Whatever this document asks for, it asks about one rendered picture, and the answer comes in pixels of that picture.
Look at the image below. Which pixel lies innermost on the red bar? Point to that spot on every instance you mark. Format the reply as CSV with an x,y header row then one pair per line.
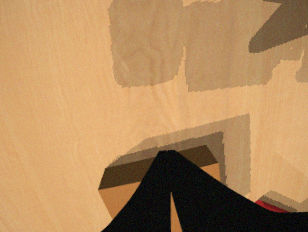
x,y
270,207

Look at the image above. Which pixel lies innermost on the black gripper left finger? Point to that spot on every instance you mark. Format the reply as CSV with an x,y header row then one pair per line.
x,y
149,208

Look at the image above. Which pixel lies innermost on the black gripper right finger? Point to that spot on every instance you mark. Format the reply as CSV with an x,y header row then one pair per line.
x,y
204,204

